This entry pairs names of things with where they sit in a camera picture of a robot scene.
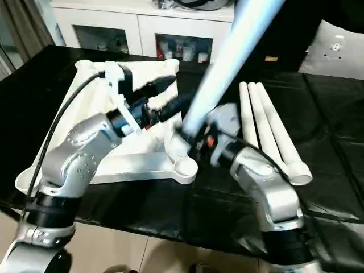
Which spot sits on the dark grey round device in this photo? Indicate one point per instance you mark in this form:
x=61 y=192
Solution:
x=199 y=4

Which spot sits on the white plastic table top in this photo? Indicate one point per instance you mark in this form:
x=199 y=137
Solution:
x=142 y=167

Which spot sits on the black work mat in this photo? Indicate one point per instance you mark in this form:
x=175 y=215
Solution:
x=170 y=210

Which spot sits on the dark robot foot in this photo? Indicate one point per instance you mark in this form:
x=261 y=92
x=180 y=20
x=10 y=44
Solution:
x=120 y=269
x=202 y=269

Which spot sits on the dark right robot foot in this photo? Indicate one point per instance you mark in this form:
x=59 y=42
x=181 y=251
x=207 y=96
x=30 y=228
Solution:
x=202 y=269

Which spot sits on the white glass-door cabinet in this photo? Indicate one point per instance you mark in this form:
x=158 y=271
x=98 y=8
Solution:
x=142 y=25

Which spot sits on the dark left robot foot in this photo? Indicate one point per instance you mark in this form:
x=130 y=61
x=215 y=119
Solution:
x=120 y=269

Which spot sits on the black box with gold label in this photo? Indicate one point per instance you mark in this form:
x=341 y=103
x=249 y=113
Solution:
x=284 y=34

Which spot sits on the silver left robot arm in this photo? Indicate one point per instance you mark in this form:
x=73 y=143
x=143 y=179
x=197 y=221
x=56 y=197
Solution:
x=74 y=159

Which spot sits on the white plastic table leg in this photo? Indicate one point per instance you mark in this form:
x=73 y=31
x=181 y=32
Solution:
x=263 y=119
x=248 y=113
x=227 y=62
x=277 y=122

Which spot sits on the beige curtain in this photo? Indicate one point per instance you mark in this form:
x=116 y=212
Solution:
x=22 y=28

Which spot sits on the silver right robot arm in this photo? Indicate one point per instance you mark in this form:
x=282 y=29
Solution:
x=273 y=193

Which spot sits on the grey cushion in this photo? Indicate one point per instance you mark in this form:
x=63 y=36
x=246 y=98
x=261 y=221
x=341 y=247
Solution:
x=335 y=62

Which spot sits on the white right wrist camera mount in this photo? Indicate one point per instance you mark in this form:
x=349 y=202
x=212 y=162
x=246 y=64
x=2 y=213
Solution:
x=227 y=119

